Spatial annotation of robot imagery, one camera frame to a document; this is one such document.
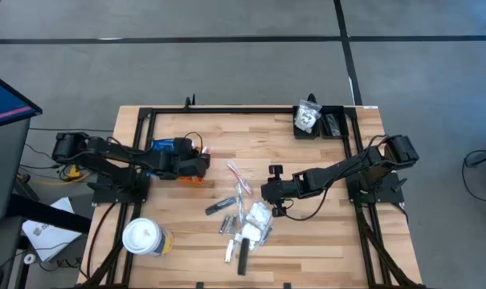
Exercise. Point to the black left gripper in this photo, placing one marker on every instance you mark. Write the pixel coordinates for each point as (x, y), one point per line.
(188, 166)

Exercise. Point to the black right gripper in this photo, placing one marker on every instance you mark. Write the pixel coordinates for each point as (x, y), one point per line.
(276, 190)

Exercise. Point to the red toothbrush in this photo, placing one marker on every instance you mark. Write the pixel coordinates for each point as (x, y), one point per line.
(239, 176)

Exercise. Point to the black comb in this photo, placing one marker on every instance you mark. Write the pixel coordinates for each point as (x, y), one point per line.
(243, 259)
(334, 125)
(220, 206)
(327, 129)

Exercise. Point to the silver nail file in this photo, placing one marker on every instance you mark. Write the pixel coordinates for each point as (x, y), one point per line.
(229, 252)

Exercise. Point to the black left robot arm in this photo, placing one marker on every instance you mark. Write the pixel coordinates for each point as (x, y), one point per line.
(114, 150)

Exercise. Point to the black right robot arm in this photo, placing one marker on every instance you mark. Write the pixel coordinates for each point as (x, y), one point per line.
(339, 176)

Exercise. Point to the orange plastic basket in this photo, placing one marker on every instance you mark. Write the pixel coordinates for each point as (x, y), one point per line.
(190, 180)

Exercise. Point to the blue plastic basket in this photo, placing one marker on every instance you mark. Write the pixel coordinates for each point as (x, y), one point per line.
(162, 144)

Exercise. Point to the small metal clipper in bag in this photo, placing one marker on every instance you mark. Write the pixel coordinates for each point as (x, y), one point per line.
(267, 236)

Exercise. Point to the white lidded wipes canister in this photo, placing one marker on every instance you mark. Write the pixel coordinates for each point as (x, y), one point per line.
(142, 237)

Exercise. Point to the white sticker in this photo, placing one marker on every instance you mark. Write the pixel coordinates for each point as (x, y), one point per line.
(370, 107)

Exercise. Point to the black metal beam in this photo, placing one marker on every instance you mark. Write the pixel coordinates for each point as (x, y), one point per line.
(46, 212)

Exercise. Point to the white printed paper sheet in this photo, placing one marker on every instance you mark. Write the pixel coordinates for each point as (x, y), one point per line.
(50, 241)

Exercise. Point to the white tape roll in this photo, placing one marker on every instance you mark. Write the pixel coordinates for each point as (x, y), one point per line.
(29, 254)

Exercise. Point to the blue screen monitor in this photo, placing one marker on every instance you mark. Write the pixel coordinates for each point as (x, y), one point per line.
(5, 102)

